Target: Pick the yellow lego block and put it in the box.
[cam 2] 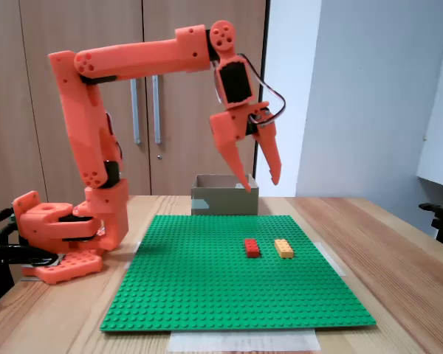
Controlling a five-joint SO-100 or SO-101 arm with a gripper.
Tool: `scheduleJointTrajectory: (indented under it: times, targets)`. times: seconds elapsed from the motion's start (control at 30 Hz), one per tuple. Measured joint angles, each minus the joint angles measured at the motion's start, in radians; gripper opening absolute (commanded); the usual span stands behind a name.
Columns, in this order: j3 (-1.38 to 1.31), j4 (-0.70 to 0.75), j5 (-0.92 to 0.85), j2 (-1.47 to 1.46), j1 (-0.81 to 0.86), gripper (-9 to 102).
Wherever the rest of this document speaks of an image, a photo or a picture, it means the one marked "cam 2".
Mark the wooden cabinet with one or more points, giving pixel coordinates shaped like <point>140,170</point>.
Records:
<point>192,155</point>

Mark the black table clamp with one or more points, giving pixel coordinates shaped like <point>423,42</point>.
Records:
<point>7,252</point>

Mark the open cardboard box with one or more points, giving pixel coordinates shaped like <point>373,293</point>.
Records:
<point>225,203</point>

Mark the green lego baseplate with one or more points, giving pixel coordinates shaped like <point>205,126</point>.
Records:
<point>206,287</point>

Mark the red lego block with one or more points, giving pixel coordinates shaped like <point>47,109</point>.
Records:
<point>251,248</point>

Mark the wide masking tape strip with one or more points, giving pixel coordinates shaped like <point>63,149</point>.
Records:
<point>243,341</point>

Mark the yellow lego block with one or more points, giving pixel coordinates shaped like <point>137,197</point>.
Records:
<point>284,249</point>

